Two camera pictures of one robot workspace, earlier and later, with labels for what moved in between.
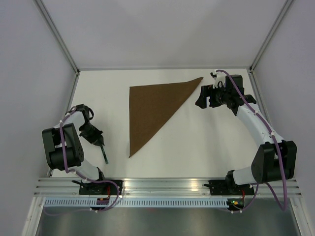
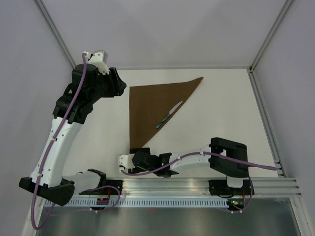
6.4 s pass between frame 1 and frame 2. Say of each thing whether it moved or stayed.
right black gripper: moved
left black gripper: moved
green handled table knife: moved
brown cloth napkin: stayed
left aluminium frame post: stayed
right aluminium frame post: stayed
